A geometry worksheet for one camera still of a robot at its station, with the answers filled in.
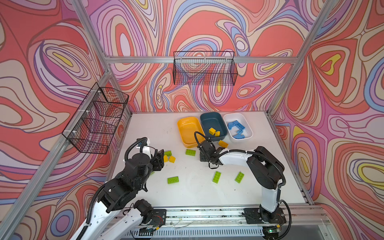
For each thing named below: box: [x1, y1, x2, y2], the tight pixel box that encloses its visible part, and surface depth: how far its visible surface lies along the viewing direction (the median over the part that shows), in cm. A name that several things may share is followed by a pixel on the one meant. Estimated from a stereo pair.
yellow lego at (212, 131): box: [208, 127, 216, 136], surface depth 107 cm
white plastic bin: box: [223, 113, 254, 141], surface depth 111 cm
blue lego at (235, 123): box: [228, 120, 246, 130], surface depth 111 cm
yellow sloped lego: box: [218, 140, 229, 148], surface depth 102 cm
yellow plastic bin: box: [177, 116, 206, 149], surface depth 109 cm
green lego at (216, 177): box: [212, 171, 222, 184], surface depth 87 cm
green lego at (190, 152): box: [185, 149, 197, 157], surface depth 98 cm
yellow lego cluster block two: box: [168, 155, 176, 164], surface depth 95 cm
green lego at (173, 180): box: [167, 176, 179, 184], surface depth 88 cm
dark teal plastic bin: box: [200, 111, 228, 141], surface depth 112 cm
